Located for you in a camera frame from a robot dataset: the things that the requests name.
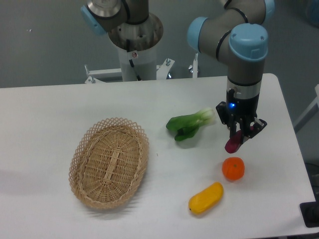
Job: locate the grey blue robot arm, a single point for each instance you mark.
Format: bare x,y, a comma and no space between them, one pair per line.
237,39

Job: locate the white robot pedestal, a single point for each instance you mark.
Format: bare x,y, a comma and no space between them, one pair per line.
136,45

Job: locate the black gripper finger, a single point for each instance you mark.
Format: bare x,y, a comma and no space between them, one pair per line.
248,131
235,136

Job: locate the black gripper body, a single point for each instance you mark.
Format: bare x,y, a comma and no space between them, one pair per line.
242,106

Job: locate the woven wicker basket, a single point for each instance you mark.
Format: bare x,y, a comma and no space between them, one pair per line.
109,163

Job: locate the yellow mango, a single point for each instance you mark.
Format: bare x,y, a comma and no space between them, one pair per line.
206,199

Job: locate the green bok choy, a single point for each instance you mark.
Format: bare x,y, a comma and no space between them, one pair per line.
187,126

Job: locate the orange tangerine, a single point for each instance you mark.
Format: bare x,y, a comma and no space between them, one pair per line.
233,168

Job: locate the white metal frame right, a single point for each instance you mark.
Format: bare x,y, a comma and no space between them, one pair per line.
308,113

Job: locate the black device at table edge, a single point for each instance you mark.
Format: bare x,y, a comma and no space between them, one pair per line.
310,213

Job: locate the purple sweet potato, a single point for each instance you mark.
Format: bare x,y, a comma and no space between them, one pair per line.
232,148

